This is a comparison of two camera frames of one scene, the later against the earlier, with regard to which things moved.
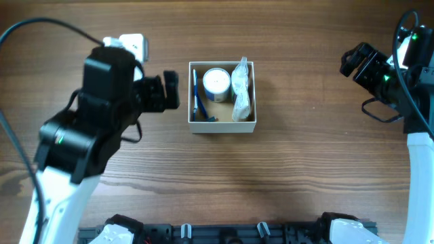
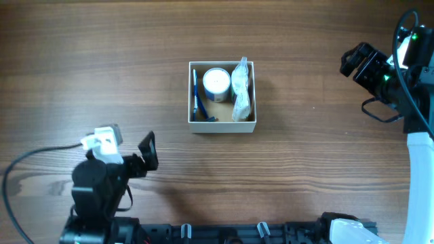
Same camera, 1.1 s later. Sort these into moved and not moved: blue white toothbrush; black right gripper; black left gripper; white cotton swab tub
Moved: black left gripper
Not moved: black right gripper; blue white toothbrush; white cotton swab tub
